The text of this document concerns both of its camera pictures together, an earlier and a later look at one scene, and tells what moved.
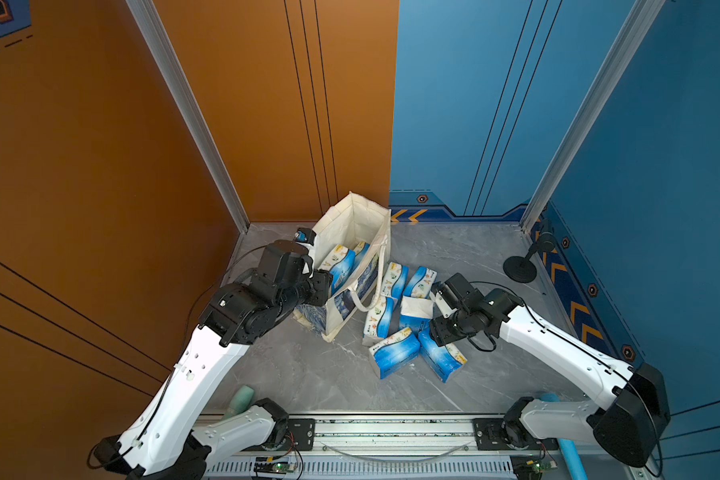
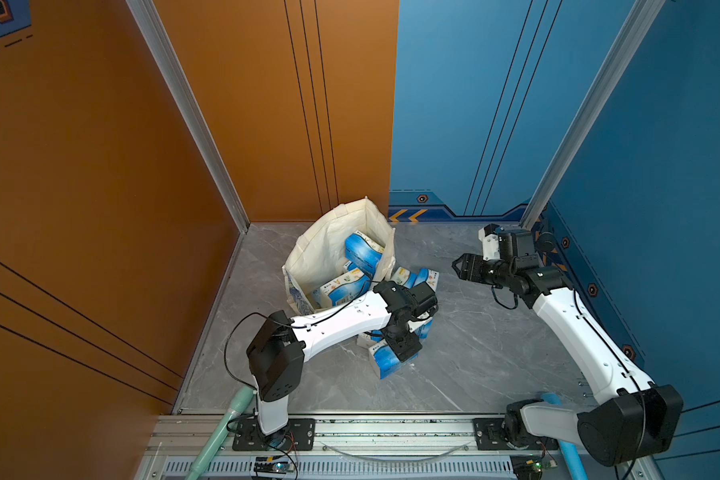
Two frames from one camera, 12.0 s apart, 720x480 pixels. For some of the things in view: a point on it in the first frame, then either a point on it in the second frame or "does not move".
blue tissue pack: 421,283 does not move
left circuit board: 267,464 does not move
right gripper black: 439,333 to 470,259
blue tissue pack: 444,360 to 363,251
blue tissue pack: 394,351 does not move
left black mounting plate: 301,435 does not move
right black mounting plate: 488,437 does not move
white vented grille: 381,468 does not move
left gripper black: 322,287 to 407,348
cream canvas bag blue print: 354,220 does not move
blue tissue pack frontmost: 339,263 to 341,291
